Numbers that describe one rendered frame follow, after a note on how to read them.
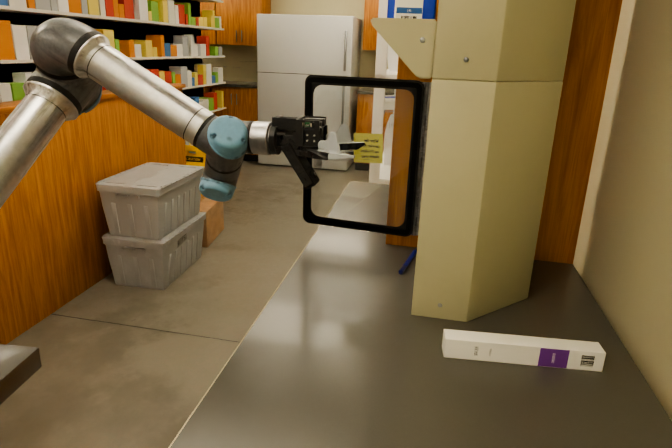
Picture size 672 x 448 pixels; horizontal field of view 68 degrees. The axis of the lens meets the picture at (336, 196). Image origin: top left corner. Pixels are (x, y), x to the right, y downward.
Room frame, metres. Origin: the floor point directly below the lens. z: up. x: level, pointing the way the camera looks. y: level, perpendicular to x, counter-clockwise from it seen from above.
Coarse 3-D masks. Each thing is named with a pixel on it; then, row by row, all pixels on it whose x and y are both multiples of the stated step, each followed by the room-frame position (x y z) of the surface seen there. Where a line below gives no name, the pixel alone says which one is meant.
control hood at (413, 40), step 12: (372, 24) 0.92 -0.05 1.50; (384, 24) 0.92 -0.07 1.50; (396, 24) 0.91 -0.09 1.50; (408, 24) 0.91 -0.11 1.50; (420, 24) 0.90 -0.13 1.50; (432, 24) 0.90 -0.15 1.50; (384, 36) 0.92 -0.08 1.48; (396, 36) 0.91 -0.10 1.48; (408, 36) 0.91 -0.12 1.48; (420, 36) 0.90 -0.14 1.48; (432, 36) 0.90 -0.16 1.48; (396, 48) 0.91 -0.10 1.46; (408, 48) 0.91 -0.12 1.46; (420, 48) 0.90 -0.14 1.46; (432, 48) 0.90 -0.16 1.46; (408, 60) 0.91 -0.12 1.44; (420, 60) 0.90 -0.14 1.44; (432, 60) 0.90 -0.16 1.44; (420, 72) 0.90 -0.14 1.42; (432, 72) 0.90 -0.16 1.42
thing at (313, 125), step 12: (276, 120) 1.08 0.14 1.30; (288, 120) 1.08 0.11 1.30; (300, 120) 1.05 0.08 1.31; (312, 120) 1.05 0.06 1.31; (324, 120) 1.09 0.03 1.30; (276, 132) 1.09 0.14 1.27; (288, 132) 1.08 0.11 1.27; (300, 132) 1.05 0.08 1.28; (312, 132) 1.06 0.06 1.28; (324, 132) 1.10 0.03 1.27; (276, 144) 1.08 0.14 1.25; (300, 144) 1.05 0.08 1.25; (312, 144) 1.06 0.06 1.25
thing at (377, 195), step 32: (320, 96) 1.28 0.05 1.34; (352, 96) 1.25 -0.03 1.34; (384, 96) 1.23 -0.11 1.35; (352, 128) 1.25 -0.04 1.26; (384, 128) 1.23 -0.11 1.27; (352, 160) 1.25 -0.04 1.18; (384, 160) 1.23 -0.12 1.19; (320, 192) 1.28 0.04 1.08; (352, 192) 1.25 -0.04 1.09; (384, 192) 1.23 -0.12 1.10; (384, 224) 1.23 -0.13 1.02
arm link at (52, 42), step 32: (64, 32) 0.97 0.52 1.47; (96, 32) 1.00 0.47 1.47; (64, 64) 0.97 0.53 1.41; (96, 64) 0.96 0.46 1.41; (128, 64) 0.97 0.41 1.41; (128, 96) 0.95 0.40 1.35; (160, 96) 0.95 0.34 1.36; (192, 128) 0.93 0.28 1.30; (224, 128) 0.92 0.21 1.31; (224, 160) 0.93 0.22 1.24
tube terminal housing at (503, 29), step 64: (448, 0) 0.90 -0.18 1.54; (512, 0) 0.89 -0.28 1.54; (448, 64) 0.89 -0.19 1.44; (512, 64) 0.90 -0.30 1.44; (448, 128) 0.89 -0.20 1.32; (512, 128) 0.91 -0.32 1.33; (448, 192) 0.89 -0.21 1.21; (512, 192) 0.93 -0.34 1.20; (448, 256) 0.89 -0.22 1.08; (512, 256) 0.95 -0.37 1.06
